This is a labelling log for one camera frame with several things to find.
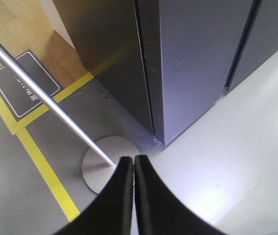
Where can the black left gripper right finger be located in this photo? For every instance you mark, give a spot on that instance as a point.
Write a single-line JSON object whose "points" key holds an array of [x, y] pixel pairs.
{"points": [[158, 210]]}

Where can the dark floor label sign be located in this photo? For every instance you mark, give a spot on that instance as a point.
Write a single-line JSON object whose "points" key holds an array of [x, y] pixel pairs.
{"points": [[19, 98]]}

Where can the grey fridge with door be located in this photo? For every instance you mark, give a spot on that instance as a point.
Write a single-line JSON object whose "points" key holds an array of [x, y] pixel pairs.
{"points": [[168, 61]]}

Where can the silver sign stand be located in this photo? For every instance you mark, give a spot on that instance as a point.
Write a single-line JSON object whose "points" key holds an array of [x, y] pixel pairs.
{"points": [[101, 159]]}

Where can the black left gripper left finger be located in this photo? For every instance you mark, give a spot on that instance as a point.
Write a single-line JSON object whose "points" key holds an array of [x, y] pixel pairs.
{"points": [[110, 213]]}

